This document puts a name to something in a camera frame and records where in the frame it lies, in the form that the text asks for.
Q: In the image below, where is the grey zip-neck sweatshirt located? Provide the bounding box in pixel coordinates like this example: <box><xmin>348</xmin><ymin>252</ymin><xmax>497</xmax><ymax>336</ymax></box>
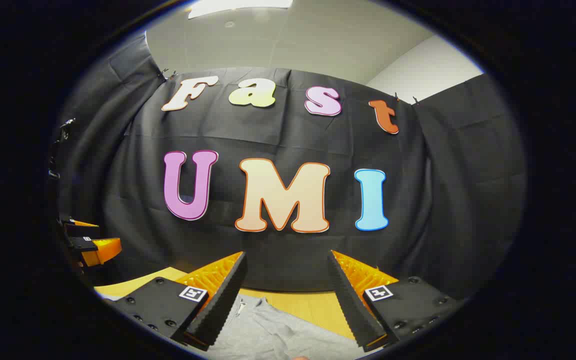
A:
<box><xmin>207</xmin><ymin>294</ymin><xmax>369</xmax><ymax>360</ymax></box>

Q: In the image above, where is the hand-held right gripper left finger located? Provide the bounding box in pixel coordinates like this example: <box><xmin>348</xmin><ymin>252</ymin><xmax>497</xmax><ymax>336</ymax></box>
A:
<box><xmin>113</xmin><ymin>251</ymin><xmax>248</xmax><ymax>351</ymax></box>

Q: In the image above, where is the black backdrop cloth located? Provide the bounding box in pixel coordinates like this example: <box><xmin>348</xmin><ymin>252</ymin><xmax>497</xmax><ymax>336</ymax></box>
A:
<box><xmin>50</xmin><ymin>32</ymin><xmax>528</xmax><ymax>301</ymax></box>

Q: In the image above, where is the white ceiling light panel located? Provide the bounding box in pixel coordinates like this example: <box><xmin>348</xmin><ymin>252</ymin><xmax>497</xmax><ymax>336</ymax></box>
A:
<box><xmin>188</xmin><ymin>0</ymin><xmax>295</xmax><ymax>20</ymax></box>

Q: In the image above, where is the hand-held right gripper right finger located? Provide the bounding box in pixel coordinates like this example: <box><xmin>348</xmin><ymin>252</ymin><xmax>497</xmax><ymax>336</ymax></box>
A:
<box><xmin>327</xmin><ymin>250</ymin><xmax>465</xmax><ymax>353</ymax></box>

